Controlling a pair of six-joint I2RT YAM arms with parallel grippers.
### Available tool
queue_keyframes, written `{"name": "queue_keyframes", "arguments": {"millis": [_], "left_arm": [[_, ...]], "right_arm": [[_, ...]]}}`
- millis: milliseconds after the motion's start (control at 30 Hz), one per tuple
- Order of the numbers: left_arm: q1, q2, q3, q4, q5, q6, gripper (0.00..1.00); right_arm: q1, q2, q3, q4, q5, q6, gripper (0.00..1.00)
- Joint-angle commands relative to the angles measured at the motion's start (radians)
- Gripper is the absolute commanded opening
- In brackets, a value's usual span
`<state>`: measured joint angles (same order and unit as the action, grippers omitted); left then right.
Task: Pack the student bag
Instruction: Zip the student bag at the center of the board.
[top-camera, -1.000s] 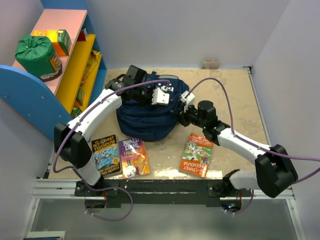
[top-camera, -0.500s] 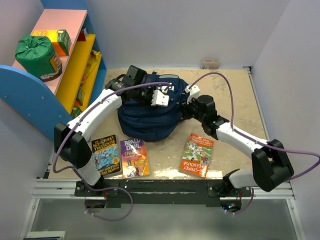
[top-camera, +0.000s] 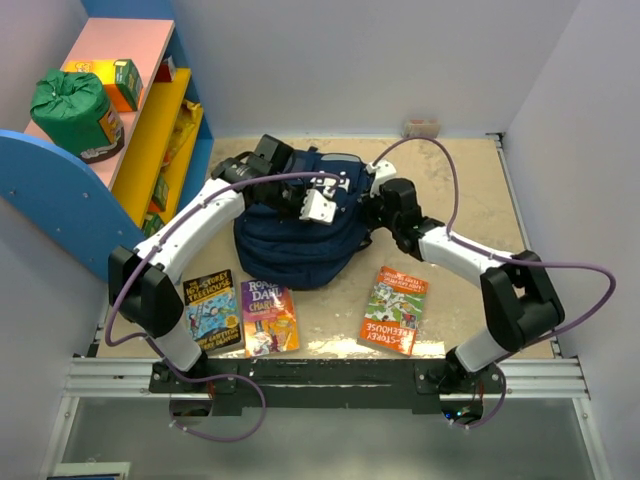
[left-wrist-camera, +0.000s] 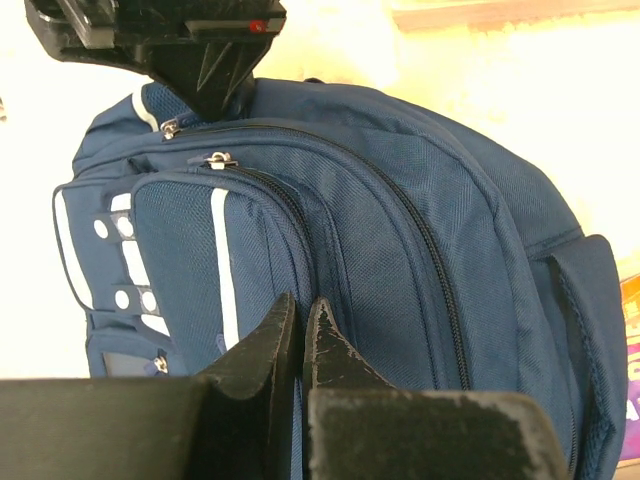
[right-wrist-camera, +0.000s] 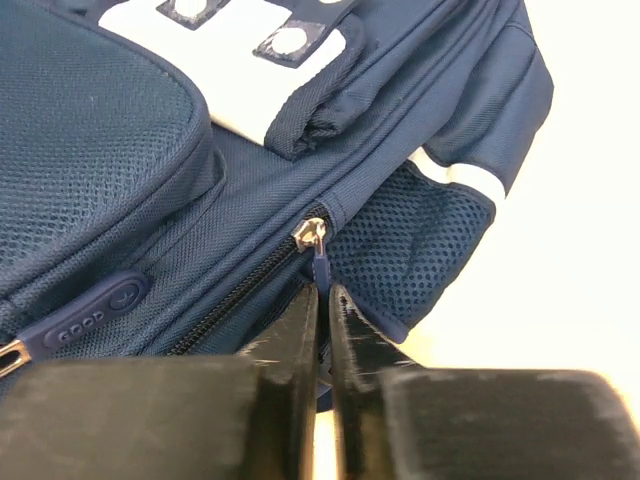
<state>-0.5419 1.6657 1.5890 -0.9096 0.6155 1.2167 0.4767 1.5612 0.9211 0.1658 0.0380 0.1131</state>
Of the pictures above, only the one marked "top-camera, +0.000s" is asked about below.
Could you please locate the navy blue school backpack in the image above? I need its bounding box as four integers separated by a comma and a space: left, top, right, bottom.
233, 147, 372, 290

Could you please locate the Roald Dahl Charlie book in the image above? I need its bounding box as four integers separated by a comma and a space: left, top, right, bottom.
241, 280, 300, 358

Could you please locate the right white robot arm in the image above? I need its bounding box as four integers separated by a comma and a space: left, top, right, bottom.
362, 178, 565, 393

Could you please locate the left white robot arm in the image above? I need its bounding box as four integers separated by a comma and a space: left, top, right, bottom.
104, 135, 305, 392

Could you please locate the yellow snack bag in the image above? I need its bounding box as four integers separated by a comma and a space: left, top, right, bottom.
161, 99, 202, 170

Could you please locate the orange 78-storey treehouse book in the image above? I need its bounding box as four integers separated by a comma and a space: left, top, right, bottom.
357, 266, 429, 356

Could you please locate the green box on lower shelf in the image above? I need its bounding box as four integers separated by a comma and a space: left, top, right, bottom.
148, 174, 169, 213

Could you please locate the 169-storey treehouse book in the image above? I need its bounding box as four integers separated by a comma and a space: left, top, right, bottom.
183, 269, 244, 354

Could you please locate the small box on yellow shelf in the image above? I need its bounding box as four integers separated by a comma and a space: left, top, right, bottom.
155, 55, 176, 83

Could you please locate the yellow green carton box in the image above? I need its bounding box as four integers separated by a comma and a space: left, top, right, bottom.
63, 59, 144, 112

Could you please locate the blue pink yellow shelf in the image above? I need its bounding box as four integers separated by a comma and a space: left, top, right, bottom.
1, 1, 214, 280

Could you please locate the green wrapped round package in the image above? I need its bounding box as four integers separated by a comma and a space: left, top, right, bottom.
30, 69, 125, 164

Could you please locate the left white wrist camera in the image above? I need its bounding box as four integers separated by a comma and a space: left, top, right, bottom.
299, 189, 337, 225

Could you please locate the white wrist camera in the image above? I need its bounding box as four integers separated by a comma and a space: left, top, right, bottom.
299, 189, 337, 225
366, 159, 397, 197

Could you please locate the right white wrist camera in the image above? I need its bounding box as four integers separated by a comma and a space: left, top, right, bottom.
366, 159, 397, 197

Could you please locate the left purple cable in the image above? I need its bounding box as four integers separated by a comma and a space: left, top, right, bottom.
103, 171, 349, 444

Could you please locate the purple cable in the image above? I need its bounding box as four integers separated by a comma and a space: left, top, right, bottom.
372, 135, 619, 431
103, 171, 349, 444

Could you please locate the small box at back wall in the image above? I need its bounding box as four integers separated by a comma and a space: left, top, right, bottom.
402, 119, 441, 139

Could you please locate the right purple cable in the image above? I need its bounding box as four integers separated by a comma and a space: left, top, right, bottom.
372, 135, 619, 431

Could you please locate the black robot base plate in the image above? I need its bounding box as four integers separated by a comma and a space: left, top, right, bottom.
149, 357, 502, 415

